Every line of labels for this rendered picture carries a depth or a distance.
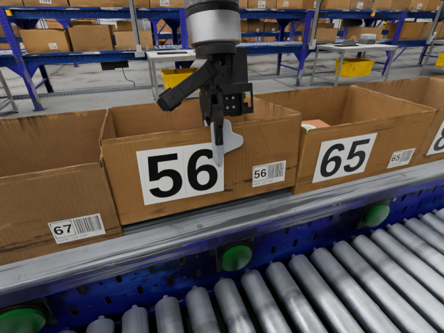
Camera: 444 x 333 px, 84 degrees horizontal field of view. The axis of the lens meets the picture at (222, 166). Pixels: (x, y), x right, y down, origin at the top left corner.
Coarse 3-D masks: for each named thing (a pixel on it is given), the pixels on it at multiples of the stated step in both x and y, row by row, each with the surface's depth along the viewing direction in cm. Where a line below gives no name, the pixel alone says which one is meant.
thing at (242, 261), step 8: (232, 248) 50; (240, 248) 51; (248, 248) 52; (224, 256) 50; (232, 256) 50; (240, 256) 51; (248, 256) 52; (224, 264) 51; (232, 264) 52; (240, 264) 53
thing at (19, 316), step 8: (8, 312) 40; (16, 312) 40; (24, 312) 40; (32, 312) 41; (40, 312) 42; (0, 320) 39; (8, 320) 39; (16, 320) 40; (24, 320) 40; (32, 320) 41; (40, 320) 42; (0, 328) 39; (8, 328) 40; (16, 328) 40; (24, 328) 41; (32, 328) 42; (40, 328) 43
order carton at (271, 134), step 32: (128, 128) 68; (160, 128) 71; (192, 128) 44; (256, 128) 48; (288, 128) 51; (128, 160) 42; (224, 160) 49; (256, 160) 51; (288, 160) 54; (128, 192) 45; (224, 192) 52; (256, 192) 55
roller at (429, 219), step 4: (420, 216) 75; (424, 216) 73; (428, 216) 73; (432, 216) 72; (436, 216) 72; (420, 220) 74; (424, 220) 73; (428, 220) 72; (432, 220) 71; (436, 220) 71; (440, 220) 71; (428, 224) 72; (432, 224) 71; (436, 224) 70; (440, 224) 70; (432, 228) 71; (436, 228) 70; (440, 228) 69; (440, 232) 69
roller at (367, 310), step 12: (324, 252) 61; (324, 264) 59; (336, 264) 58; (324, 276) 59; (336, 276) 56; (348, 276) 56; (336, 288) 55; (348, 288) 53; (360, 288) 53; (348, 300) 52; (360, 300) 51; (372, 300) 52; (360, 312) 50; (372, 312) 49; (372, 324) 48; (384, 324) 47
